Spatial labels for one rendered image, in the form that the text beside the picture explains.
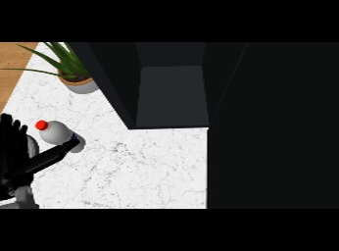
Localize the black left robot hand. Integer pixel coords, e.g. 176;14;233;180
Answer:
0;113;81;201

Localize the dark grey open cabinet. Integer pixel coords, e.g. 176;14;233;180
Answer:
68;41;250;129

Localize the dark grey cabinet door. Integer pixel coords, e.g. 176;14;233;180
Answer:
205;41;339;210

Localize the white bottle with red cap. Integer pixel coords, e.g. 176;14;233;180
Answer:
34;120;87;154

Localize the green potted plant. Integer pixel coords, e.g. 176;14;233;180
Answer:
0;41;100;95

